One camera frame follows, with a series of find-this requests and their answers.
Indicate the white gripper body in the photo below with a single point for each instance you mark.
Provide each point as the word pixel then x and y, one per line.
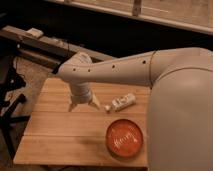
pixel 80 93

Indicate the long metal rail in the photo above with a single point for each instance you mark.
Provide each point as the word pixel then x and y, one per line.
pixel 51 45

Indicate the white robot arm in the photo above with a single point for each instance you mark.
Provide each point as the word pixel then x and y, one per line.
pixel 180 109

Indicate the small white box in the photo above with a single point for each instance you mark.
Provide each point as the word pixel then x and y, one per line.
pixel 34 32

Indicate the small white bottle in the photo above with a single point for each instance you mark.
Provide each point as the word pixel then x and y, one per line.
pixel 121 103

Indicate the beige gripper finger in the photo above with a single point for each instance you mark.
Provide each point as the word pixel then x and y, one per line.
pixel 72 106
pixel 94 102

